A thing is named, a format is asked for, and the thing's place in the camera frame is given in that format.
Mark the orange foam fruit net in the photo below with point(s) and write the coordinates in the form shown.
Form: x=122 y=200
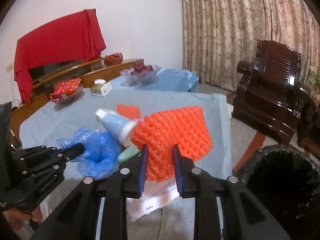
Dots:
x=185 y=127

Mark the beige patterned curtain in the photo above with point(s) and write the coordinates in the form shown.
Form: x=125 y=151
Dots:
x=217 y=34

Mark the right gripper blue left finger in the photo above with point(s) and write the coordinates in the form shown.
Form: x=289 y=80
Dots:
x=142 y=171

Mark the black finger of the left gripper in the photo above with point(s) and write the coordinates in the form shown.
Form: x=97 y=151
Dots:
x=69 y=153

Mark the dark red fruits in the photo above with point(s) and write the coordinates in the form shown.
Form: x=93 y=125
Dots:
x=140 y=68

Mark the blue plastic bag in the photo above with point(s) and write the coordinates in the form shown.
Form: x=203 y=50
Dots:
x=100 y=157

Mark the red gift packet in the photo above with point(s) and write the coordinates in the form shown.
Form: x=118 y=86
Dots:
x=65 y=89

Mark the green rubber glove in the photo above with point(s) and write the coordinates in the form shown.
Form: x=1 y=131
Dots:
x=128 y=153

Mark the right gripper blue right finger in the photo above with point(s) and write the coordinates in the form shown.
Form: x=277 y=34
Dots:
x=177 y=169

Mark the dark wooden armchair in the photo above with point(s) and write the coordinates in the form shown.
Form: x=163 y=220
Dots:
x=270 y=93

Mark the red cloth cover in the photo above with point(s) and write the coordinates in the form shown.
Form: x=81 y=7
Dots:
x=69 y=38

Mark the pale blue white tube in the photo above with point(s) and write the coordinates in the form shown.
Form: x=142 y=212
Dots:
x=118 y=126

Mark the small white tissue box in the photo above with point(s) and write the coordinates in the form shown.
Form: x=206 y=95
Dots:
x=100 y=88

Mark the person's left hand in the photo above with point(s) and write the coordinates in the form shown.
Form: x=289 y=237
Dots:
x=15 y=217

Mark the black trash bin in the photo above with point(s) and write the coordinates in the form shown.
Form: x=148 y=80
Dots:
x=286 y=182

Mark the white printed paper box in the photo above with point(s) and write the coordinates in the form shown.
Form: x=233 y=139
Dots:
x=155 y=196

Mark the glass fruit bowl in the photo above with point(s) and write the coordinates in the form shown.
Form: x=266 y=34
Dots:
x=138 y=79

